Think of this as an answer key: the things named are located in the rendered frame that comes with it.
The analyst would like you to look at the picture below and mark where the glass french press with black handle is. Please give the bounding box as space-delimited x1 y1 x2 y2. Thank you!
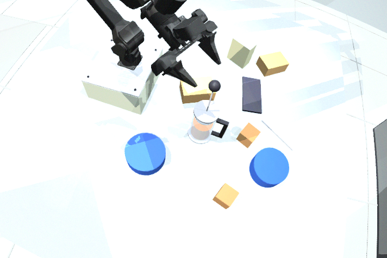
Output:
188 80 229 144

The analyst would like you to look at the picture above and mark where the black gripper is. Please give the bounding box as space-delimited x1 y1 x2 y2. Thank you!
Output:
151 15 221 87

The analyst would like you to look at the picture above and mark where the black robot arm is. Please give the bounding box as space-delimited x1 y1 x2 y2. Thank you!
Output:
87 0 208 71

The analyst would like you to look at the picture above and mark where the grey-blue flat rectangular panel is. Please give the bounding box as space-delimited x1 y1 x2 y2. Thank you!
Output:
242 77 262 114

